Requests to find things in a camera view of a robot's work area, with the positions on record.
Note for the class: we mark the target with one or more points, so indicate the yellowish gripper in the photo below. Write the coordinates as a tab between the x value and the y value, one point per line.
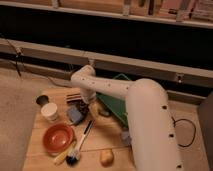
94	109

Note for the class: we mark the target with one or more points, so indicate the dark grape bunch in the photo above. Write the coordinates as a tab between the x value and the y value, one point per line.
82	107

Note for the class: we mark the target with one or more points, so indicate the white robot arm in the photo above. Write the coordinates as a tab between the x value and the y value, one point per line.
153	137

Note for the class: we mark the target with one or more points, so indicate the white paper cup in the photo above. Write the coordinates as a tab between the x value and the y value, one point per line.
50	111

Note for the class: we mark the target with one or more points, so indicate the small dark cup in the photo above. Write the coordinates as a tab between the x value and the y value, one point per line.
42	100

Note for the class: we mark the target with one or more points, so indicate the brown chocolate bar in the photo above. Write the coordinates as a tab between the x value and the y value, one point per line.
73	97

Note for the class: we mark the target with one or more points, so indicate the blue-grey sponge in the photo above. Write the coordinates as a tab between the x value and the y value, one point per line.
74	115

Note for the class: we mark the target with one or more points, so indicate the green plastic tray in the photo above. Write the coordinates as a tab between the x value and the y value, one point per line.
115	105

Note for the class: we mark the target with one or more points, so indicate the wooden board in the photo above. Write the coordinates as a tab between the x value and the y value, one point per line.
104	134

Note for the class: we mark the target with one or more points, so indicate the grey crumpled cloth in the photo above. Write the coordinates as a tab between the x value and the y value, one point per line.
125	137

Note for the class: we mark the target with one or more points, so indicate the orange bowl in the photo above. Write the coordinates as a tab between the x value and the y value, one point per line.
57	138

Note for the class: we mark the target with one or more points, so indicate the yellow potato toy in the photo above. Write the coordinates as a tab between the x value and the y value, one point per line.
106	157

